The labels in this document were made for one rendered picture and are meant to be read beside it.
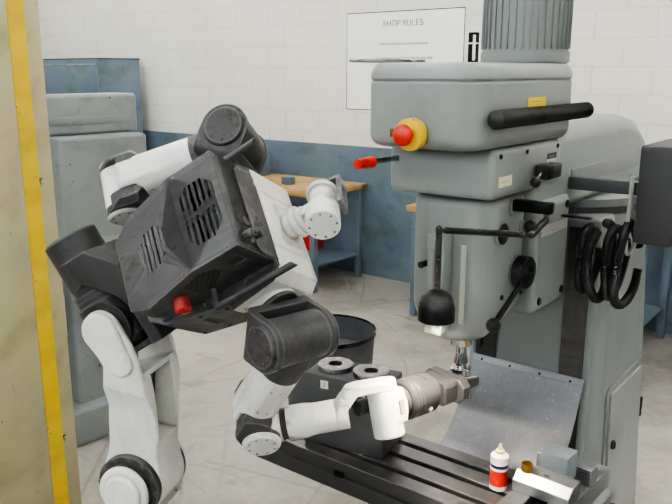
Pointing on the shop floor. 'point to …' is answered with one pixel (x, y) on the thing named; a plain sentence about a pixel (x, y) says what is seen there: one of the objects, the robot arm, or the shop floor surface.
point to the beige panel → (30, 283)
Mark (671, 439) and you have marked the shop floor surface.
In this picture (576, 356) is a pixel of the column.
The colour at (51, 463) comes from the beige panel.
